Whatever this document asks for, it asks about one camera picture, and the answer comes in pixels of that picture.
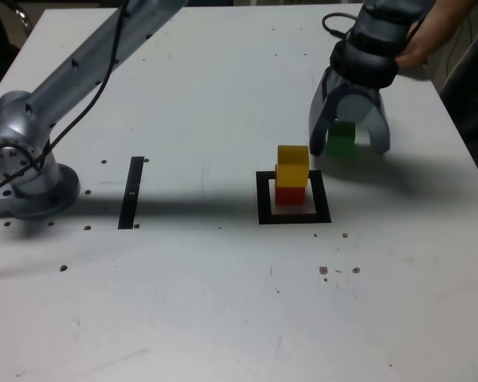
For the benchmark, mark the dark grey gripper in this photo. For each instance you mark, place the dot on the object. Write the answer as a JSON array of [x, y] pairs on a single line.
[[352, 87]]

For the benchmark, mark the green cube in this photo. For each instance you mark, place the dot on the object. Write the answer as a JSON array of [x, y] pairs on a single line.
[[340, 139]]

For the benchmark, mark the yellow cube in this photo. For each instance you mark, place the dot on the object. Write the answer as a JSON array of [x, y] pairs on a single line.
[[292, 167]]

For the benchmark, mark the red cube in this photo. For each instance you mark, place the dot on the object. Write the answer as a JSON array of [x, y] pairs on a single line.
[[288, 196]]

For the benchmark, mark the person's forearm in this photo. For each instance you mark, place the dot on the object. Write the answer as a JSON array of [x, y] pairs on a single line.
[[450, 20]]

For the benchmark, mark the black tape square outline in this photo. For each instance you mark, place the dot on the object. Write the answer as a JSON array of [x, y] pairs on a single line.
[[263, 199]]

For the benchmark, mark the person's hand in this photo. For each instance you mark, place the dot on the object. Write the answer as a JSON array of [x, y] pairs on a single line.
[[416, 49]]

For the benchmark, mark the black tape strip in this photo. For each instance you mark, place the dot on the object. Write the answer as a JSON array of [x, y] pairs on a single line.
[[129, 199]]

